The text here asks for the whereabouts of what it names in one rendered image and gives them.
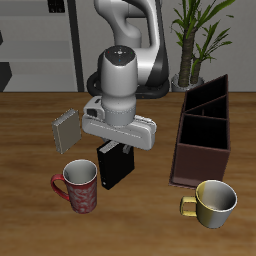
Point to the red patterned mug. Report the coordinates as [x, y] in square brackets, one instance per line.
[79, 186]

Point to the yellow and white mug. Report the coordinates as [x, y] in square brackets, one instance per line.
[213, 204]

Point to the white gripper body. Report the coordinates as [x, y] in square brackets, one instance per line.
[126, 133]

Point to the black book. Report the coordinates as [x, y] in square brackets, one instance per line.
[116, 166]

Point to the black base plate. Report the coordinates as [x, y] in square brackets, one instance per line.
[156, 89]

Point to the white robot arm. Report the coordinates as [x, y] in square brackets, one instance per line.
[119, 80]

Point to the dark brown desk caddy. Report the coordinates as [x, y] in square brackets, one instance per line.
[203, 140]

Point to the grey shelf unit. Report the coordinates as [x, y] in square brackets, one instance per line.
[38, 45]

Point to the grey book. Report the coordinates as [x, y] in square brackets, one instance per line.
[66, 130]

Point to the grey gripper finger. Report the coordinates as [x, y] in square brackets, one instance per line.
[126, 148]
[106, 139]

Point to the green pot plant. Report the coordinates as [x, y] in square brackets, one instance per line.
[195, 43]

